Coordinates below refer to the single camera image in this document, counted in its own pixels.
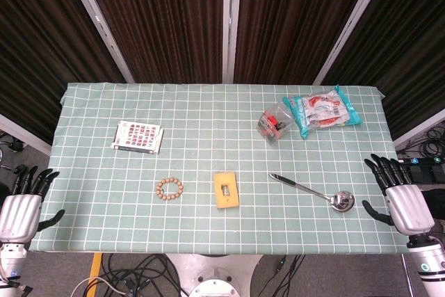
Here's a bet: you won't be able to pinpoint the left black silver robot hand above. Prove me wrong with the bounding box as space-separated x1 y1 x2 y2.
0 165 66 243

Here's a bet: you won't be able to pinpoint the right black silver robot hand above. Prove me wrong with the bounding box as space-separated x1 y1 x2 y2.
362 153 436 236

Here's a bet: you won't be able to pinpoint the wooden bead bracelet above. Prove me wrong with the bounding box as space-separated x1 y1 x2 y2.
156 178 184 202

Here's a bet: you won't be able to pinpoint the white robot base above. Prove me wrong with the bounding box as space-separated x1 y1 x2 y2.
165 253 266 297

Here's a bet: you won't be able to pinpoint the black foot pedal unit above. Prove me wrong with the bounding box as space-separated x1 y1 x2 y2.
399 156 445 184

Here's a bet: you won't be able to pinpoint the long metal ladle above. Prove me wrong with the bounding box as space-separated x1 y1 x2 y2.
268 172 356 213

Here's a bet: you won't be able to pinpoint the teal snack bag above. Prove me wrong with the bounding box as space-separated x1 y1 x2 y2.
281 84 363 140

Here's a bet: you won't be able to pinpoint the flat printed card box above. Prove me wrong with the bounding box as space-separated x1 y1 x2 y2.
111 120 165 154

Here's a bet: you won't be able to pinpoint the clear plastic box red contents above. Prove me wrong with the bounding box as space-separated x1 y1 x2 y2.
257 102 293 145

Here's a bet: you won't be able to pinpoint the dark brown curtain panel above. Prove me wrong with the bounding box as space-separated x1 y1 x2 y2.
0 0 128 145
76 0 226 84
323 0 445 141
233 0 379 85

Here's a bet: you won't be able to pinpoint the yellow sponge with rectangular hole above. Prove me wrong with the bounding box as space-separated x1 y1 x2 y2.
213 171 241 209

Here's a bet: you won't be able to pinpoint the green checked tablecloth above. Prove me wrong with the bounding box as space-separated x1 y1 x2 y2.
29 83 410 255

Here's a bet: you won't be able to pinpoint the black floor cable bundle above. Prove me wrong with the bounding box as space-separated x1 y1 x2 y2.
256 254 307 297
99 253 184 297
398 125 445 159

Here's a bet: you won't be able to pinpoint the white screen frame rail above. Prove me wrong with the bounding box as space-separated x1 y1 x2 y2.
0 112 54 156
394 107 445 148

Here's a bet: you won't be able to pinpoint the white floor cable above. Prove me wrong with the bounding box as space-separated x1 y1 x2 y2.
70 275 130 297

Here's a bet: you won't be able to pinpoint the white screen frame post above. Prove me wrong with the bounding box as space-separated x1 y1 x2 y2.
222 0 243 84
61 0 136 84
311 0 400 86

